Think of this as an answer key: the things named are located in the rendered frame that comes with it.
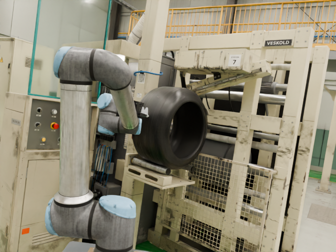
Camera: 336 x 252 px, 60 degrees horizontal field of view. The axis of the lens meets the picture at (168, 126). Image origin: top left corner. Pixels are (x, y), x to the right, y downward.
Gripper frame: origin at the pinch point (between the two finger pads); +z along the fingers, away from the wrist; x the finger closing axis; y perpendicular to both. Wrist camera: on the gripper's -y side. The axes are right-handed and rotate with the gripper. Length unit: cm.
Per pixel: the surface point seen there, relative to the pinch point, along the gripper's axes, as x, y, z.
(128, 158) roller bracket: 22.6, -30.9, 14.2
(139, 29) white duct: 74, 80, 41
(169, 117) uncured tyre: -12.0, 2.7, 7.8
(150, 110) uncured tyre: 0.1, 4.2, 1.8
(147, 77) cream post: 25.6, 29.8, 18.0
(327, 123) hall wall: 91, 144, 940
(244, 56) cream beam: -36, 54, 41
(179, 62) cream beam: 18, 50, 42
